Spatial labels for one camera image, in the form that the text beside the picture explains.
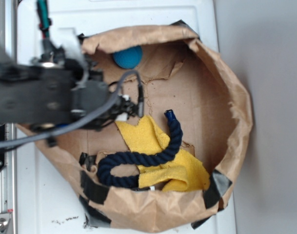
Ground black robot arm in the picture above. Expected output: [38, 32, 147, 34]
[0, 39, 143, 132]

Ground aluminium rail frame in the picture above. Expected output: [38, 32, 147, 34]
[0, 0, 18, 234]

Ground grey sleeved cable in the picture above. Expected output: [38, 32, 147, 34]
[0, 70, 144, 150]

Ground blue ball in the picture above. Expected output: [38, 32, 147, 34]
[113, 46, 143, 69]

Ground brown paper bag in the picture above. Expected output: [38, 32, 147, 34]
[34, 25, 253, 233]

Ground dark blue rope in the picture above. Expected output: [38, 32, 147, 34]
[97, 109, 183, 189]

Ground grey metal block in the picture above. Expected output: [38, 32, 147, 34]
[131, 186, 161, 192]

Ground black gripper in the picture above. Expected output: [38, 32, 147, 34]
[70, 70, 139, 131]

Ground yellow cloth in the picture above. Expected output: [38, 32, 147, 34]
[116, 116, 210, 192]

